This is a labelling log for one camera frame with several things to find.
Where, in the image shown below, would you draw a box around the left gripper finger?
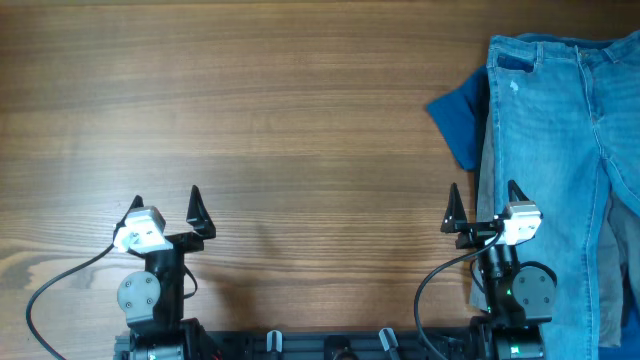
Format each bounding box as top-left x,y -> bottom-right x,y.
186,185 -> 216,239
113,195 -> 144,238

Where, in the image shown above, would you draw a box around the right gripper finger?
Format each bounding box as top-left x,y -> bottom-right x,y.
507,180 -> 530,203
440,183 -> 468,233

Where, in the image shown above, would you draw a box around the light blue denim jeans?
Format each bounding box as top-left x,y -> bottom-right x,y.
486,34 -> 639,359

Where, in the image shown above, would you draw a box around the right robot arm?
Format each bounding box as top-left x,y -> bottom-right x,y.
441,180 -> 557,359

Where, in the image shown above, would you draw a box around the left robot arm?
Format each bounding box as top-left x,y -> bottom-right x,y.
113,186 -> 223,359

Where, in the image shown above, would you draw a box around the dark blue t-shirt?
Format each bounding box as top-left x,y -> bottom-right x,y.
426,31 -> 639,171

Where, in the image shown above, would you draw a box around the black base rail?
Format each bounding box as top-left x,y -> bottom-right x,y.
113,327 -> 501,360

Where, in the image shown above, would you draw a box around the right black cable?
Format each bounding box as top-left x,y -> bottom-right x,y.
413,230 -> 502,360

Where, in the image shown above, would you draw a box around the left grey rail clip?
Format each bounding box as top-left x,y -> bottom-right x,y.
266,330 -> 283,354

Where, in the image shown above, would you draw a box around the grey rail clip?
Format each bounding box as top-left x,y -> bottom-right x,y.
378,327 -> 400,360
266,330 -> 283,354

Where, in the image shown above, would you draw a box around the right grey rail clip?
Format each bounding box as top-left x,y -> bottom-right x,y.
378,327 -> 400,360

